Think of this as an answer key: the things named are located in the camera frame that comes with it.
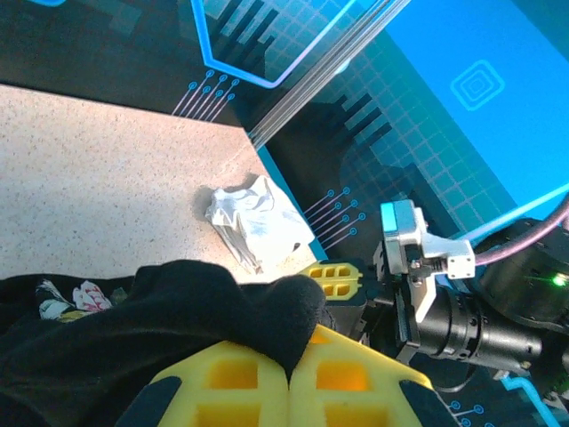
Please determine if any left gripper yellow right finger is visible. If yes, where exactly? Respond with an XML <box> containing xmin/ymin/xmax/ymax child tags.
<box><xmin>288</xmin><ymin>324</ymin><xmax>461</xmax><ymax>427</ymax></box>

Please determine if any blue table edge strip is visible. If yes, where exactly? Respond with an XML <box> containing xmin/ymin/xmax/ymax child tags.
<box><xmin>255</xmin><ymin>144</ymin><xmax>330</xmax><ymax>263</ymax></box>

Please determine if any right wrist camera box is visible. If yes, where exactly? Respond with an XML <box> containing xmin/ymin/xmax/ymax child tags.
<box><xmin>380</xmin><ymin>198</ymin><xmax>477</xmax><ymax>286</ymax></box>

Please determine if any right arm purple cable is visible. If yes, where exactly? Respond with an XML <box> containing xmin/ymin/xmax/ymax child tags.
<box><xmin>473</xmin><ymin>206</ymin><xmax>569</xmax><ymax>268</ymax></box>

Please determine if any aluminium frame post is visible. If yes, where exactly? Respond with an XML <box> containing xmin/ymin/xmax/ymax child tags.
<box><xmin>246</xmin><ymin>0</ymin><xmax>413</xmax><ymax>146</ymax></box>

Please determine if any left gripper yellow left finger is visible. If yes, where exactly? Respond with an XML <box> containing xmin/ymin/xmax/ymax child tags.
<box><xmin>115</xmin><ymin>340</ymin><xmax>293</xmax><ymax>427</ymax></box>

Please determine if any black floral print t-shirt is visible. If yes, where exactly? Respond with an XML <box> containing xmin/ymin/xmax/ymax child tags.
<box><xmin>0</xmin><ymin>259</ymin><xmax>328</xmax><ymax>427</ymax></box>

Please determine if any crumpled white cloth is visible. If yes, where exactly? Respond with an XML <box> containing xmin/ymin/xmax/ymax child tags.
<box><xmin>204</xmin><ymin>174</ymin><xmax>315</xmax><ymax>275</ymax></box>

